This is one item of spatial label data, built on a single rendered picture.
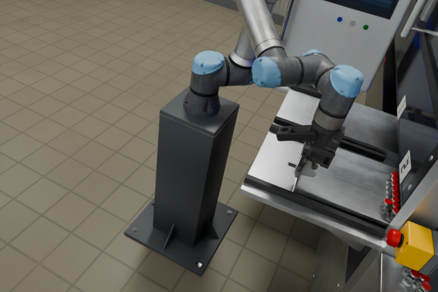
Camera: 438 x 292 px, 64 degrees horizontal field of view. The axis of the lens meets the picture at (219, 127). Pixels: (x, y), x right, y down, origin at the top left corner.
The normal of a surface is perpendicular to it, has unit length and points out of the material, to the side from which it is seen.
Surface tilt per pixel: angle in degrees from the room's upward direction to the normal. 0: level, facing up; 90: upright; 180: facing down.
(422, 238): 0
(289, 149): 0
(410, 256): 90
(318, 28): 90
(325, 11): 90
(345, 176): 0
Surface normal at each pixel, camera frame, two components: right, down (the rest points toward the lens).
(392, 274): 0.15, -0.78
